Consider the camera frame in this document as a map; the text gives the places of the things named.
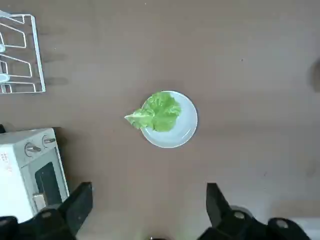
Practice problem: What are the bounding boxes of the larger grey dish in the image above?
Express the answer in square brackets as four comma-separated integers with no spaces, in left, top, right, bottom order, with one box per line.
[140,90,198,149]

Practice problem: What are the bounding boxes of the white wire dish rack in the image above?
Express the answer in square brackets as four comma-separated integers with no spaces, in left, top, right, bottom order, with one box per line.
[0,9,47,95]

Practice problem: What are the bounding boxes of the white toaster oven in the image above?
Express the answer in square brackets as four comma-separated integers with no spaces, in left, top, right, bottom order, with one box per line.
[0,127,70,223]

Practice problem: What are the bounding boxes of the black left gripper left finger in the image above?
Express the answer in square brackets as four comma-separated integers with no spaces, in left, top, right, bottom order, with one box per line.
[0,182,94,240]

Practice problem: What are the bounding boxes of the green lettuce leaf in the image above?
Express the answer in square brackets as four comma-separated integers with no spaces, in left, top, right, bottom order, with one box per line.
[124,91,183,133]

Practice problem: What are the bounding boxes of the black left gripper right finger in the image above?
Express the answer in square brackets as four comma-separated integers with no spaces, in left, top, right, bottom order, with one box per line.
[199,182,311,240]

